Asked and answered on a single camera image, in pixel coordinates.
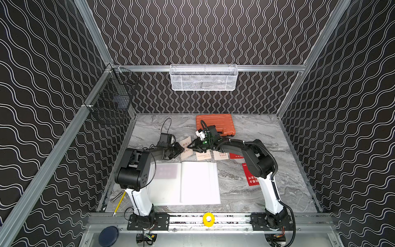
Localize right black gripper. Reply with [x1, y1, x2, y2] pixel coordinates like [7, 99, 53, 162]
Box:
[186, 138, 213, 152]

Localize beige card red characters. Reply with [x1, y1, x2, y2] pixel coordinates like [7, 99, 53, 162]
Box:
[179, 136, 193, 160]

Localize beige card gold characters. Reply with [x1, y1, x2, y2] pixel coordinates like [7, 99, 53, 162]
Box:
[195, 150, 212, 161]

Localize white photo album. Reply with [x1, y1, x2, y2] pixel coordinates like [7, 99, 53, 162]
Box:
[147, 162, 221, 206]

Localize red card gold characters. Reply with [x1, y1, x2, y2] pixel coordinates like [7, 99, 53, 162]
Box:
[154, 163, 181, 180]

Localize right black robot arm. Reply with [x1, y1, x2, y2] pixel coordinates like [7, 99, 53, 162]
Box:
[187, 126, 295, 230]

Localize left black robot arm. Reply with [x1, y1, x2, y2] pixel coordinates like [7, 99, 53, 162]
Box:
[115, 142, 184, 217]

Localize orange plastic tool case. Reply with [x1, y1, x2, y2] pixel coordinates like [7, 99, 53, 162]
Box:
[196, 114, 236, 137]

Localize beige card small red text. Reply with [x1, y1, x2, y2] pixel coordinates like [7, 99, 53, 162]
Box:
[213, 151, 229, 161]

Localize red card top row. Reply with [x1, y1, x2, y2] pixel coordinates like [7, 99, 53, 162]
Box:
[229, 153, 244, 159]

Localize red card right side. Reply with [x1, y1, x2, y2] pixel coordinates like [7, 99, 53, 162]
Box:
[242, 163, 259, 186]

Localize yellow tape roll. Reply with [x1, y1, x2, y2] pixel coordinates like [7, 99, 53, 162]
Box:
[203, 213, 215, 227]

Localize yellow pencil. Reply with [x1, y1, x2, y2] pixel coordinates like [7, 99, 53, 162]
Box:
[112, 191, 126, 217]

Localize dark blue round disc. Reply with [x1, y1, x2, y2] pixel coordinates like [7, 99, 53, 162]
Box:
[98, 226, 119, 247]

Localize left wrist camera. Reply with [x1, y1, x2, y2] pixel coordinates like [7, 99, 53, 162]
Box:
[157, 132, 175, 148]

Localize white wire mesh basket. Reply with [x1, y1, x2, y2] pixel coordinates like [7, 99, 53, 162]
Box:
[169, 64, 239, 91]

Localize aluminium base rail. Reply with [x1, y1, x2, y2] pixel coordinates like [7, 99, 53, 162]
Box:
[85, 213, 335, 234]

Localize black wire mesh basket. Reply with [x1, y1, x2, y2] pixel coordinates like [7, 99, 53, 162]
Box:
[88, 71, 131, 126]

